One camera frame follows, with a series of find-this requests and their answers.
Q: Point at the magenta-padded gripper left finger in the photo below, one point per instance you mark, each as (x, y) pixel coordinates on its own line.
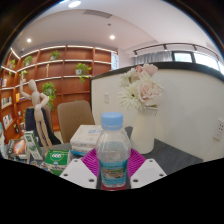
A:
(77, 171)

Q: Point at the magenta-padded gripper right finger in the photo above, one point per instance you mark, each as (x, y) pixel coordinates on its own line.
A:
(148, 171)

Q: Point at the clear blue-capped water bottle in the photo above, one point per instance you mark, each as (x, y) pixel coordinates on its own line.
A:
(112, 150)

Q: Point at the green and white tissue box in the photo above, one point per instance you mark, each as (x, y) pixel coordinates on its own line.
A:
(56, 160)

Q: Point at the stack of white tissue packs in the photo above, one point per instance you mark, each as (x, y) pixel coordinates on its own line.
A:
(85, 138)

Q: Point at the white ceramic vase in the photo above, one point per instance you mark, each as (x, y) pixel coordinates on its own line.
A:
(144, 133)

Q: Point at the tan upholstered chair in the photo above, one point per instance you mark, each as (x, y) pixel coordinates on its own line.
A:
(73, 116)

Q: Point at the stack of dark books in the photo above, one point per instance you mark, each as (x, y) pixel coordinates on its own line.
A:
(16, 148)

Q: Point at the pink and white flower bouquet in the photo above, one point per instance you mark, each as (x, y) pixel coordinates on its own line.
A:
(141, 90)

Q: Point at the wooden artist mannequin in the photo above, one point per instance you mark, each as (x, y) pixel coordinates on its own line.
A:
(37, 100)

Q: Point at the wooden shelf unit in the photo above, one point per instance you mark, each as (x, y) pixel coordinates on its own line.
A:
(66, 70)

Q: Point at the grey window curtain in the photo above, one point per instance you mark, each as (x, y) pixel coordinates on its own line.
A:
(153, 57)

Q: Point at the window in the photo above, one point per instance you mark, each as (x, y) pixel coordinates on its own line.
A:
(203, 60)

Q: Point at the recessed ceiling spotlights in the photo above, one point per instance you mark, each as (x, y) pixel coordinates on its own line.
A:
(112, 37)

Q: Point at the ceiling air vent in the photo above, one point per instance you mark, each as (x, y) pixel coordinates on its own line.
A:
(97, 13)

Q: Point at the round-bulb ceiling chandelier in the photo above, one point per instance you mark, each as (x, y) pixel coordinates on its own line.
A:
(74, 3)

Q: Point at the black curtain rail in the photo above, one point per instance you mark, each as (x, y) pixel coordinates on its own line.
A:
(166, 44)

